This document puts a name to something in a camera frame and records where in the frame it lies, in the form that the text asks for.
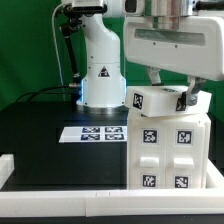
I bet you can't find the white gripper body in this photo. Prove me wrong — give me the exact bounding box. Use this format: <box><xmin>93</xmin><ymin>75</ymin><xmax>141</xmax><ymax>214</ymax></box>
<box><xmin>123</xmin><ymin>16</ymin><xmax>224</xmax><ymax>81</ymax></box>

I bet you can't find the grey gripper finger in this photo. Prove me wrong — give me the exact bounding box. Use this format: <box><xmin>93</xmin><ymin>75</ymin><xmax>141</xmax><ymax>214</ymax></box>
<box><xmin>181</xmin><ymin>76</ymin><xmax>206</xmax><ymax>106</ymax></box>
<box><xmin>146</xmin><ymin>67</ymin><xmax>162</xmax><ymax>86</ymax></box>

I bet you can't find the white cabinet top block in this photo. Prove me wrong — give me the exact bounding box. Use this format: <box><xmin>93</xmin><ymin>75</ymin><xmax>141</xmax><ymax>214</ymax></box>
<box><xmin>125</xmin><ymin>86</ymin><xmax>211</xmax><ymax>117</ymax></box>

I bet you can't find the white cabinet body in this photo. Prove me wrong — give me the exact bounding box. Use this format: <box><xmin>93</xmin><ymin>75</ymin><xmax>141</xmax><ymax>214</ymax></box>
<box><xmin>127</xmin><ymin>112</ymin><xmax>211</xmax><ymax>189</ymax></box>

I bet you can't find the white cabinet door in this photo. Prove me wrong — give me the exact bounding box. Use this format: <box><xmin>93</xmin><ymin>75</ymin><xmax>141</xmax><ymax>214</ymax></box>
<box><xmin>165</xmin><ymin>114</ymin><xmax>211</xmax><ymax>189</ymax></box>
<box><xmin>127</xmin><ymin>117</ymin><xmax>166</xmax><ymax>189</ymax></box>

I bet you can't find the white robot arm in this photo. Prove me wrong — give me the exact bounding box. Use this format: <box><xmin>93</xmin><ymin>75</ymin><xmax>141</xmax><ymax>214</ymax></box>
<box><xmin>61</xmin><ymin>0</ymin><xmax>224</xmax><ymax>117</ymax></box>

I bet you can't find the white marker base plate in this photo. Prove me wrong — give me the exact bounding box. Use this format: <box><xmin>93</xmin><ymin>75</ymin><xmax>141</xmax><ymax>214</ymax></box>
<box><xmin>59</xmin><ymin>126</ymin><xmax>127</xmax><ymax>143</ymax></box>

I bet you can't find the black cable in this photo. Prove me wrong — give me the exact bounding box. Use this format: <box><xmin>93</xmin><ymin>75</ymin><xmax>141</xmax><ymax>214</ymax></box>
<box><xmin>15</xmin><ymin>84</ymin><xmax>81</xmax><ymax>104</ymax></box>

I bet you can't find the white cable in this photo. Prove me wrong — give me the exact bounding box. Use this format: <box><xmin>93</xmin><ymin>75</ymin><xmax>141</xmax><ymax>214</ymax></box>
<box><xmin>51</xmin><ymin>2</ymin><xmax>68</xmax><ymax>101</ymax></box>

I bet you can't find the white workspace border frame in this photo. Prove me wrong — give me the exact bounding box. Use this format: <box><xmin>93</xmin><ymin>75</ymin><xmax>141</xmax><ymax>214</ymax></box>
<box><xmin>0</xmin><ymin>154</ymin><xmax>224</xmax><ymax>217</ymax></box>

